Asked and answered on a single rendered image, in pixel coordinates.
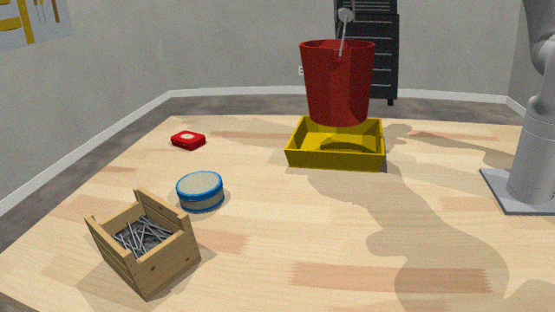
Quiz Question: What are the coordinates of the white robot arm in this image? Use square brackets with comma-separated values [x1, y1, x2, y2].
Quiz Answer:
[506, 0, 555, 205]

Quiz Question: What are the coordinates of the yellow shallow tray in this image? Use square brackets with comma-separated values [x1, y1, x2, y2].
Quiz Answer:
[284, 115, 385, 172]

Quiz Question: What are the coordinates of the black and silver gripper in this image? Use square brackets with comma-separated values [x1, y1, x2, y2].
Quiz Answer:
[334, 0, 356, 23]

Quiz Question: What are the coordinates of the round tin with blue rim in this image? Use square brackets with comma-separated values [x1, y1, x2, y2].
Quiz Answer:
[175, 171, 225, 214]

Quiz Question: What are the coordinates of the wooden crate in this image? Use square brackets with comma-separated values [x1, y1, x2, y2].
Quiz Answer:
[84, 185, 202, 302]

